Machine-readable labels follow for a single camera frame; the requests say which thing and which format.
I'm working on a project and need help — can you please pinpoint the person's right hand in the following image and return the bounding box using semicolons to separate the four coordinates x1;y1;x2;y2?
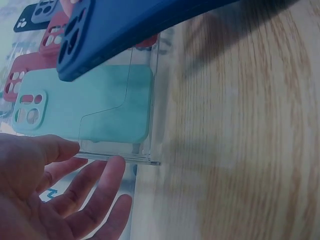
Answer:
60;0;83;16

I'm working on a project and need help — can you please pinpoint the person's left hand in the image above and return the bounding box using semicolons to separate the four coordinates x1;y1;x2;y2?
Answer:
0;133;133;240

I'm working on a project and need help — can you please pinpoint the dark blue phone case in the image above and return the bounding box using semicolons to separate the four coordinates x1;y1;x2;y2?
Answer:
56;0;242;83

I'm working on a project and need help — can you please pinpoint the grey phone case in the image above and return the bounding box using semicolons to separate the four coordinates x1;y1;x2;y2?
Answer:
30;0;65;25

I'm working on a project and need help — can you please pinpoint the black phone case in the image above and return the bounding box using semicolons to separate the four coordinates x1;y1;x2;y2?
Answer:
12;4;51;34

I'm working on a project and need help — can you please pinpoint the red phone case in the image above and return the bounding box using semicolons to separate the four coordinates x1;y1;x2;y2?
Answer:
39;11;159;57
3;52;60;104

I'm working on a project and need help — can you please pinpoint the mint green phone case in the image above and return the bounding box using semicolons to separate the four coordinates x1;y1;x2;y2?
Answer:
11;64;155;144

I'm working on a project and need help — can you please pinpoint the clear acrylic display stand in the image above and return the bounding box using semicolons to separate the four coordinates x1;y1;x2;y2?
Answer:
74;27;162;168

